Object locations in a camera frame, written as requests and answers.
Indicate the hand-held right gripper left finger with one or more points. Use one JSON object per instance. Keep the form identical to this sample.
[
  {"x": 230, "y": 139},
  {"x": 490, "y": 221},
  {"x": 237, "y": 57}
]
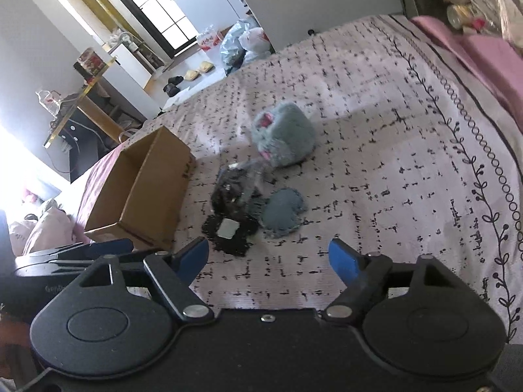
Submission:
[{"x": 195, "y": 255}]

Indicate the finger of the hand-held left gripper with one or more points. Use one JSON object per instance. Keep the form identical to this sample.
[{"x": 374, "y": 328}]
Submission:
[
  {"x": 77, "y": 265},
  {"x": 110, "y": 248}
]

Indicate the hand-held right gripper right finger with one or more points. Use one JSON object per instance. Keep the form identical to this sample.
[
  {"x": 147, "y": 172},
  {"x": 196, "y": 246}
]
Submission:
[{"x": 342, "y": 262}]

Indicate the black cloth with white label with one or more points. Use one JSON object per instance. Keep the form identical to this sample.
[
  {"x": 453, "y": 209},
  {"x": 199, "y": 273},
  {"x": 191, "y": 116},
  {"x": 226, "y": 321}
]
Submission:
[{"x": 239, "y": 246}]

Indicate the black lace garment with tag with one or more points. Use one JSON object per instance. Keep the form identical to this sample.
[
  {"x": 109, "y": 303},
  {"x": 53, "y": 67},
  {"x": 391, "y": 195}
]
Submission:
[{"x": 233, "y": 192}]

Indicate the brown cardboard box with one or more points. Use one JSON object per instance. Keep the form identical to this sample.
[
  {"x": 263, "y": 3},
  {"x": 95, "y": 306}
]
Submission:
[{"x": 157, "y": 179}]

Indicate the pink bed sheet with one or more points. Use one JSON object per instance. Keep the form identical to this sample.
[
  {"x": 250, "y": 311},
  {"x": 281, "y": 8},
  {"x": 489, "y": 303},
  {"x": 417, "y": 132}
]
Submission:
[{"x": 100, "y": 179}]

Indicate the black desk panel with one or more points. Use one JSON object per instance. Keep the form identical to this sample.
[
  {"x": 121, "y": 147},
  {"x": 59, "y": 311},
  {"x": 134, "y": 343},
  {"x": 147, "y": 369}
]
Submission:
[{"x": 77, "y": 151}]

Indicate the white tote bag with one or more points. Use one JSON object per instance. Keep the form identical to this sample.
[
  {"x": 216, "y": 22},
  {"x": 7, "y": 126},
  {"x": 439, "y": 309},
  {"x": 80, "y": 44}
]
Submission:
[{"x": 127, "y": 134}]

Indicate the clear plastic bag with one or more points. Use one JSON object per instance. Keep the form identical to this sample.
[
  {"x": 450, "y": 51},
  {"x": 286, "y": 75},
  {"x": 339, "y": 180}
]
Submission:
[{"x": 48, "y": 102}]

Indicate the white floor mat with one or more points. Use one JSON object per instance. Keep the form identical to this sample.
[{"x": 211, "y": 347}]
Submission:
[{"x": 192, "y": 88}]

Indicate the black slipper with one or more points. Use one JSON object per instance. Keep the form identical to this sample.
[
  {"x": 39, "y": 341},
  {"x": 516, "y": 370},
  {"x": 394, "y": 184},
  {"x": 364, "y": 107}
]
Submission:
[
  {"x": 176, "y": 79},
  {"x": 171, "y": 88}
]

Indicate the yellow slipper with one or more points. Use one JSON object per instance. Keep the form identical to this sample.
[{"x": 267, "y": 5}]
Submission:
[
  {"x": 205, "y": 67},
  {"x": 192, "y": 74}
]

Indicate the low white cabinet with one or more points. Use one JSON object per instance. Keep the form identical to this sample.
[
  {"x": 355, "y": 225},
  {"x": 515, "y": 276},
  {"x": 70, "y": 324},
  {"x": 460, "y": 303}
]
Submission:
[{"x": 130, "y": 67}]

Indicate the red printed box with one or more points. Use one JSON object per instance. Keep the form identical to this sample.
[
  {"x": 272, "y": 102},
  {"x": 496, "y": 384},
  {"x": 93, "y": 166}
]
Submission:
[{"x": 89, "y": 63}]

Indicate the white desk fan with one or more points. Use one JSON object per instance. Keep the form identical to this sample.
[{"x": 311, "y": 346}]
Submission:
[{"x": 122, "y": 40}]

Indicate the silver plastic bag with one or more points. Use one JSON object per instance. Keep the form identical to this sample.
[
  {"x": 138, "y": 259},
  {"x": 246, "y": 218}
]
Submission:
[{"x": 235, "y": 45}]

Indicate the red and white bag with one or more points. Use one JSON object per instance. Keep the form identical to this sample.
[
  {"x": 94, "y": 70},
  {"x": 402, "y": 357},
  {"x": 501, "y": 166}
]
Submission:
[{"x": 209, "y": 37}]

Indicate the white plastic bag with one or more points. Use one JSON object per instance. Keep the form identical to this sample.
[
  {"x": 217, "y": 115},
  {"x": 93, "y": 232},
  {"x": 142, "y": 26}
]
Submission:
[{"x": 255, "y": 41}]

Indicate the pink pillow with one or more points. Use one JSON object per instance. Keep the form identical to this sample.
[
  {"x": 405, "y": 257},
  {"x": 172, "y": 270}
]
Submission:
[{"x": 470, "y": 53}]

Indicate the black-framed window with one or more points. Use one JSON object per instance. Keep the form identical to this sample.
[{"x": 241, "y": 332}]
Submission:
[{"x": 151, "y": 4}]

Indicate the tall white cabinet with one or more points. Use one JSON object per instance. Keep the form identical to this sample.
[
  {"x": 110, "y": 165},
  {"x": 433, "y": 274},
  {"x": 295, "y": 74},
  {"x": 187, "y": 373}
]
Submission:
[{"x": 212, "y": 0}]

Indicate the large crumpled clear bag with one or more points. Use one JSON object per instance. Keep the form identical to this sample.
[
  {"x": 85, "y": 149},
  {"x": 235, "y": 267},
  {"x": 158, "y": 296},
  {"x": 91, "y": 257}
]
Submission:
[{"x": 486, "y": 0}]

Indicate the glass desk with gold frame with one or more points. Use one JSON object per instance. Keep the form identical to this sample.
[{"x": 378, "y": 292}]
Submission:
[{"x": 88, "y": 108}]

